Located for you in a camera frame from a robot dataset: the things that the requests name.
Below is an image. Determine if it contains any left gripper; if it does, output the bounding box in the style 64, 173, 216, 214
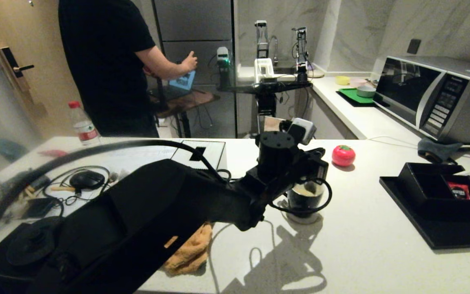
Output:
296, 148, 330, 186

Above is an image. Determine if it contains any black cup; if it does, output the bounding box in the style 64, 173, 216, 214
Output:
287, 182, 325, 217

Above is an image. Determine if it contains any black tea bag box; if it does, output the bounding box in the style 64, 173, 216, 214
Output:
397, 162, 470, 205

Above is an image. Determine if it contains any red tea bag packet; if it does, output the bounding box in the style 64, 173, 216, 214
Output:
447, 181, 470, 200

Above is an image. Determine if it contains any clear plastic water bottle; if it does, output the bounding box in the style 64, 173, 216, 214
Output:
68, 101, 101, 147

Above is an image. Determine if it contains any red tomato-shaped timer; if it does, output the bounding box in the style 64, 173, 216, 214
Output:
332, 145, 357, 167

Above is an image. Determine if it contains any white round coaster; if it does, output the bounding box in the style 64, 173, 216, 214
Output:
286, 210, 324, 225

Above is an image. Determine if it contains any green mat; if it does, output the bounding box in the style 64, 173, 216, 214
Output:
338, 87, 377, 104

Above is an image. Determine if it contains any grey bowl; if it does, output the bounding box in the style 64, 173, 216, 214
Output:
356, 85, 377, 99

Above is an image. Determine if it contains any white panel with black square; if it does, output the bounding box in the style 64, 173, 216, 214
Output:
171, 140, 226, 170

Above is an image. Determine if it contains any grey cloth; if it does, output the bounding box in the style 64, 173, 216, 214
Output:
417, 137, 463, 164

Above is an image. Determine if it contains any metal faucet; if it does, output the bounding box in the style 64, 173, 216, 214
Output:
268, 35, 280, 67

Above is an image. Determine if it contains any brown side table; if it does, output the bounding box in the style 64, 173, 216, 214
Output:
150, 87, 221, 138

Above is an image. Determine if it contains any black tray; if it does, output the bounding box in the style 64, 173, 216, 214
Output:
379, 176, 470, 250

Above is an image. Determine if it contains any orange cloth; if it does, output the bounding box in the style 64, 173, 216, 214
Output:
162, 223, 213, 276

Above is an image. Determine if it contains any blue tablet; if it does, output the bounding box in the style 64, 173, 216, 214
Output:
169, 70, 196, 91

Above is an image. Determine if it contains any silver microwave oven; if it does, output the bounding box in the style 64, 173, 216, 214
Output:
372, 56, 470, 145

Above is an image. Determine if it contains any black computer mouse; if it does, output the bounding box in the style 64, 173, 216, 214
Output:
69, 170, 105, 191

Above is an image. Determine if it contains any person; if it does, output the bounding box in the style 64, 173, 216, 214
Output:
58, 0, 198, 138

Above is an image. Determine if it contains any pink flat item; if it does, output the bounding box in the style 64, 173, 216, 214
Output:
38, 149, 69, 158

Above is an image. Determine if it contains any black flat pouch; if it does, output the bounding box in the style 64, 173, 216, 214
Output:
24, 198, 58, 219

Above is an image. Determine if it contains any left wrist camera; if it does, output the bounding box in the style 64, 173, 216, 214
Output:
287, 118, 317, 146

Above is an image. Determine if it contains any door lock with handle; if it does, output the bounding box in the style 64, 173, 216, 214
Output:
0, 47, 35, 93

